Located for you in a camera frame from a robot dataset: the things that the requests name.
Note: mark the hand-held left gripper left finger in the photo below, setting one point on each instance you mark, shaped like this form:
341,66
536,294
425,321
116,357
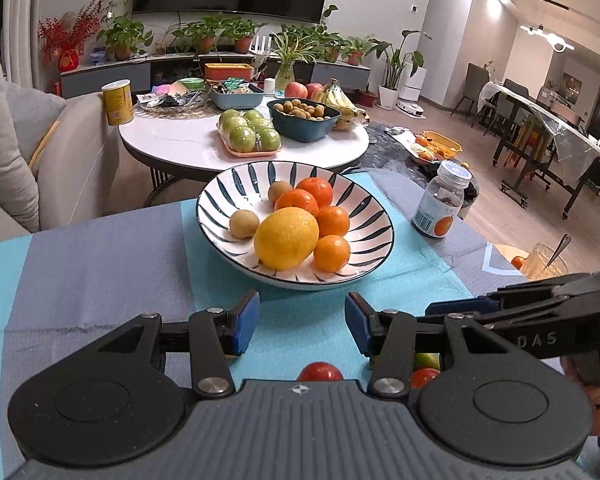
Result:
247,322

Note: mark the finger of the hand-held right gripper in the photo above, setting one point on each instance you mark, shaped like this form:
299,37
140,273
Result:
540,287
460,306

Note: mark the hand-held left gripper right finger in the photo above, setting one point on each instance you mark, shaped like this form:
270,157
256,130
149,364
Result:
357,322

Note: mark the red tomato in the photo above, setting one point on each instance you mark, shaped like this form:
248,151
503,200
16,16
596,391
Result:
320,372

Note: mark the small green kumquat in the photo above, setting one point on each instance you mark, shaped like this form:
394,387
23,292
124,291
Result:
426,360

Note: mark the red plum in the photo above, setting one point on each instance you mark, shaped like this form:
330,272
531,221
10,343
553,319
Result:
424,377

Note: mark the yellow lemon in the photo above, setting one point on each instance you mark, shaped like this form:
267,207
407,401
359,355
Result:
286,237

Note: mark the brown longan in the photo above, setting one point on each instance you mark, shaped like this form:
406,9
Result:
242,223
279,191

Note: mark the white bowl with blue stripes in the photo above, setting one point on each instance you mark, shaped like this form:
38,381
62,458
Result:
220,200

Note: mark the person's right hand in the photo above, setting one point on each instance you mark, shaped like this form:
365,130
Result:
597,417

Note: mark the glass mug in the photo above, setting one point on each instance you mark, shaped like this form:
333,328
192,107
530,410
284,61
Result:
542,262

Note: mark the metal spoon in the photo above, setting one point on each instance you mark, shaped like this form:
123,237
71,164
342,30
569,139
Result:
560,247

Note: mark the clear jar white lid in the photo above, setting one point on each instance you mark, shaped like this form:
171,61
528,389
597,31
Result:
440,205

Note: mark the black cloth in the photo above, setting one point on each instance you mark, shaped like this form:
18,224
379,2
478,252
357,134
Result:
472,195

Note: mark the small dish of mixed fruit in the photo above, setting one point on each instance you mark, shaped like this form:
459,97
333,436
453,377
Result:
422,150

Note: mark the orange plastic basket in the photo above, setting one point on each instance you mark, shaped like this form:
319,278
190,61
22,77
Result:
442,144

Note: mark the dining table with white cover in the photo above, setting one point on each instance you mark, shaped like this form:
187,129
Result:
555,120

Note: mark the white paper sheet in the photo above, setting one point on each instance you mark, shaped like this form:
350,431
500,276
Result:
402,137

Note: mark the dark marble round table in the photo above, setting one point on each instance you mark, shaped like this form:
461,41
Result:
380,135

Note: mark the grey dining chair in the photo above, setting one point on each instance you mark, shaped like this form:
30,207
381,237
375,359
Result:
510,100
472,85

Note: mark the pack of green apples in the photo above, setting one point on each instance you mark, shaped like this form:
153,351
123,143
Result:
245,132

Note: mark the round white table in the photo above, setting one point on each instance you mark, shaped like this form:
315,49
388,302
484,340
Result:
180,140

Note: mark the dark blue bowl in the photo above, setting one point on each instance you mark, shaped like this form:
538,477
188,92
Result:
300,130

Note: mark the white robot vacuum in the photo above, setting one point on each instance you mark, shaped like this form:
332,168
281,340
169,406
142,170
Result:
411,109

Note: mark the bunch of bananas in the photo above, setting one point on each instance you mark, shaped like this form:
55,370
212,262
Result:
342,105

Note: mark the pile of small longans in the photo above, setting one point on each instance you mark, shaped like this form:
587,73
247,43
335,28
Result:
302,110

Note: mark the blue plastic basket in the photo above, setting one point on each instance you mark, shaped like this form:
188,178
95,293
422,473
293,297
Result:
235,100

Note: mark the large leafy plant white pot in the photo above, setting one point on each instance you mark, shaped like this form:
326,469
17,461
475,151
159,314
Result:
387,95

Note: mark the small floor plant red pot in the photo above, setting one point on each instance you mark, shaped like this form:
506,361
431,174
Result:
367,97

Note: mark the beige sofa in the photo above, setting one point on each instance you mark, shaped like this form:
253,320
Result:
80,170

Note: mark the white vacuum dock tower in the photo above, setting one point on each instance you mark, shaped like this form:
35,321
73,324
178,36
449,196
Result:
411,82

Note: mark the glass plate with snacks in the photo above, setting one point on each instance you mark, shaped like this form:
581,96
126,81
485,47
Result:
172,102

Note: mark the red apple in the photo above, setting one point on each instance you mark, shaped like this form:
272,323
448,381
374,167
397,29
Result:
296,91
314,90

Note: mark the small white cylinder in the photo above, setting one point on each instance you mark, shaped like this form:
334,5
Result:
269,86

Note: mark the green round container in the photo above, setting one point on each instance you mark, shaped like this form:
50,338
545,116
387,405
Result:
191,85

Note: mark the glass vase with spider plant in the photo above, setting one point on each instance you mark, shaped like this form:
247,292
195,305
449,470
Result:
284,80

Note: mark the orange box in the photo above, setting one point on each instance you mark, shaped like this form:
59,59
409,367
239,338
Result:
227,71

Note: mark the yellow tin can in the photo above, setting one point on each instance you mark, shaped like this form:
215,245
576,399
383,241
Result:
117,105

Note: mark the potted green plant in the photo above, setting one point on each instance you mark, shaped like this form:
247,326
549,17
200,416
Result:
122,40
243,37
332,50
355,55
205,37

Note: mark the white picket fence ornament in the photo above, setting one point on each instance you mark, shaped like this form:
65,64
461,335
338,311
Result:
260,44

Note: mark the grey television cabinet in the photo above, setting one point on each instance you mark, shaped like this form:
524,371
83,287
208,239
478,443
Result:
105,77

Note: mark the grey pillow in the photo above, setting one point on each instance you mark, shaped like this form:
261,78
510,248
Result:
35,115

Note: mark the beige sofa cushion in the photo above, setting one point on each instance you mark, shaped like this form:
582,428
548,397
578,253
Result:
5,135

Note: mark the red flower arrangement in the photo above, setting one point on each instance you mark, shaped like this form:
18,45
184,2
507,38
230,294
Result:
67,40

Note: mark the white curtain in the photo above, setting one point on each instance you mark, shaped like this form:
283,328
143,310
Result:
20,20

